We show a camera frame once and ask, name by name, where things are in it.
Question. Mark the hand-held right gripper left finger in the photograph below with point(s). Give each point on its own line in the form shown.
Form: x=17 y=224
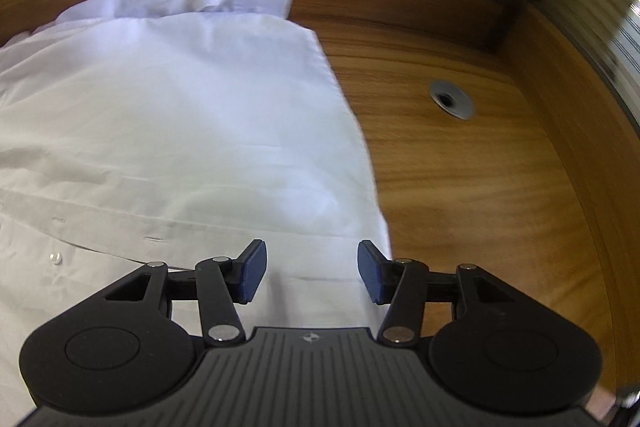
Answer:
x=252 y=269

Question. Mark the white shirt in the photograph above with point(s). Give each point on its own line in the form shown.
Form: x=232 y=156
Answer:
x=175 y=117

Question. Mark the silver desk grommet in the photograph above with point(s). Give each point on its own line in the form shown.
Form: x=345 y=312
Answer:
x=451 y=99

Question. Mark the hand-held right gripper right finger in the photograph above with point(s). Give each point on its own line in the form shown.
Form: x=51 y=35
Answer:
x=371 y=272

